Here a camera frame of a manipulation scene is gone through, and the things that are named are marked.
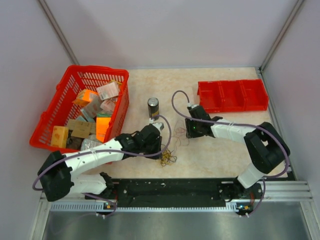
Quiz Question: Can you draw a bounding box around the yellow wire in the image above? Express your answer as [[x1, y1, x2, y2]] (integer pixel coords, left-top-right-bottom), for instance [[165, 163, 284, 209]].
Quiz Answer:
[[159, 148, 178, 168]]

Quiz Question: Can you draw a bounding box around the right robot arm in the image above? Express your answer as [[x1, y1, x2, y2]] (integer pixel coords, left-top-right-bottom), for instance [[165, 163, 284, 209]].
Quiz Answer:
[[185, 104, 291, 202]]

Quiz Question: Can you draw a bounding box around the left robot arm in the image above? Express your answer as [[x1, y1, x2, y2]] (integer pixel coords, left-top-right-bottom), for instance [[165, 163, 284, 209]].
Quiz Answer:
[[37, 122, 164, 202]]

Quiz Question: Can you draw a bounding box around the black drink can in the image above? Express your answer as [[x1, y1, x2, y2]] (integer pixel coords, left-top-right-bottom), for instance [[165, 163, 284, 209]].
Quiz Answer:
[[147, 97, 159, 118]]

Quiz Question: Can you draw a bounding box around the bright orange carton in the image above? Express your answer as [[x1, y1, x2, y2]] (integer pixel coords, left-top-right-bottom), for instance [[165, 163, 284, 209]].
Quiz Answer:
[[96, 116, 111, 143]]

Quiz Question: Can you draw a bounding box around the red divided bin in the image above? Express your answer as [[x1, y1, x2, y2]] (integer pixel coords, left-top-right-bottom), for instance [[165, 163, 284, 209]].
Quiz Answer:
[[197, 79, 269, 114]]

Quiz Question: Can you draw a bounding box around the silver foil packet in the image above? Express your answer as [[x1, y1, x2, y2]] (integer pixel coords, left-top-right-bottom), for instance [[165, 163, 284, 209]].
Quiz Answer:
[[80, 134, 103, 151]]

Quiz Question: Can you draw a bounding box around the pink packet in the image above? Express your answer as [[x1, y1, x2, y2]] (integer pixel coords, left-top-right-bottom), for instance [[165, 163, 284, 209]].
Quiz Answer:
[[96, 82, 120, 101]]

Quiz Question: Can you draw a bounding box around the brown cardboard box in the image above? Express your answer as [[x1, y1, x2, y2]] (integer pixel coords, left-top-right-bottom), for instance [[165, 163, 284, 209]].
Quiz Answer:
[[66, 119, 96, 139]]

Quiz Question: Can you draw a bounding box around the orange box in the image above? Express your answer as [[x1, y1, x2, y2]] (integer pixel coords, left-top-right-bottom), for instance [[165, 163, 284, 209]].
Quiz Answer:
[[72, 89, 99, 107]]

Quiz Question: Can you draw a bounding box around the yellow sponge box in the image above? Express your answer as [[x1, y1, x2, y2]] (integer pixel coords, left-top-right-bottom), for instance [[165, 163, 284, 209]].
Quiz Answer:
[[50, 125, 69, 148]]

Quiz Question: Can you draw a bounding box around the red plastic basket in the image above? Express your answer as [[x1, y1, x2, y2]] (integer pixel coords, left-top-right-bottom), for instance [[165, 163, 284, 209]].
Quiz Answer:
[[28, 64, 130, 153]]

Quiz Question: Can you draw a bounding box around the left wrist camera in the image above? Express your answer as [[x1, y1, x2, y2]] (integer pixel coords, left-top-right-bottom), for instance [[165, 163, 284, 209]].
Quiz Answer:
[[149, 118, 164, 132]]

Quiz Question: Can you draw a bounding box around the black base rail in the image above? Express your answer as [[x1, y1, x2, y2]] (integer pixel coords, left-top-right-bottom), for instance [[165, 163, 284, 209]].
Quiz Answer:
[[84, 177, 266, 208]]

